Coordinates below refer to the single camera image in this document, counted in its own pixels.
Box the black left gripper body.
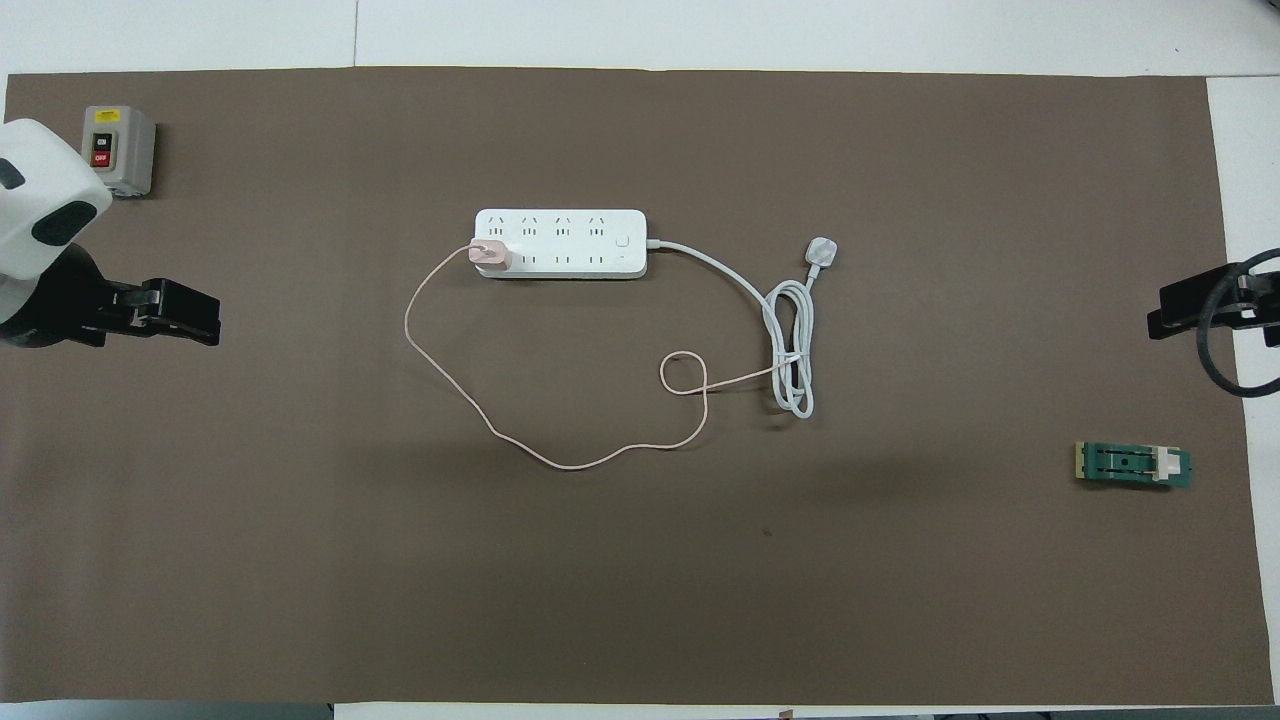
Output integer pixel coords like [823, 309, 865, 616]
[0, 245, 113, 351]

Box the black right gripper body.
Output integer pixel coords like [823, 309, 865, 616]
[1243, 269, 1280, 347]

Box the pink charging cable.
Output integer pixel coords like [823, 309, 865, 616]
[404, 243, 801, 472]

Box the white power strip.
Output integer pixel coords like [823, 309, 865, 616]
[472, 208, 649, 280]

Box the brown table mat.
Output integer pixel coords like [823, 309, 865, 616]
[0, 67, 1273, 706]

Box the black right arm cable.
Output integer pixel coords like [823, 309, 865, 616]
[1194, 245, 1280, 398]

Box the grey on-off switch box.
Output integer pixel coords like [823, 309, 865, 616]
[82, 105, 157, 198]

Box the green knife switch block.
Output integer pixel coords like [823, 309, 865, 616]
[1075, 441, 1193, 491]

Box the white power cord with plug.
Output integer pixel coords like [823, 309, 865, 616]
[645, 236, 839, 419]

